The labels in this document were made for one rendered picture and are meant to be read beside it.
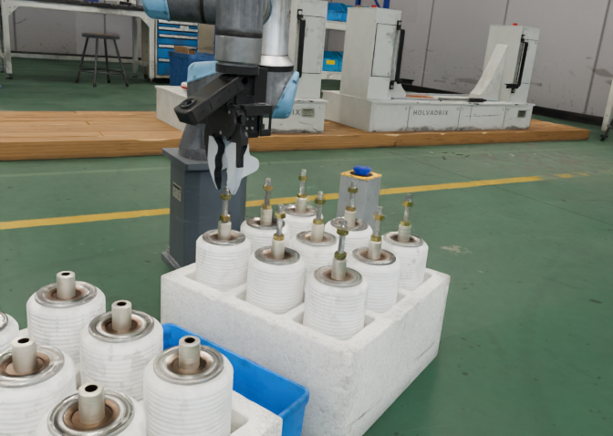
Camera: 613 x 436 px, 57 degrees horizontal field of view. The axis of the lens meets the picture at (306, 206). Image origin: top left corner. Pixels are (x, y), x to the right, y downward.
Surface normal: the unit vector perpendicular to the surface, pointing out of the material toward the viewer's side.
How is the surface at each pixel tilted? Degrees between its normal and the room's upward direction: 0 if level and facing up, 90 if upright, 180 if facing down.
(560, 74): 90
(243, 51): 90
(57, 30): 90
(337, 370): 90
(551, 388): 0
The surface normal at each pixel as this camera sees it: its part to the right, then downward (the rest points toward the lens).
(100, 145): 0.52, 0.29
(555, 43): -0.85, 0.08
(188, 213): -0.24, 0.26
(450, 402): 0.08, -0.95
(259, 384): -0.56, 0.16
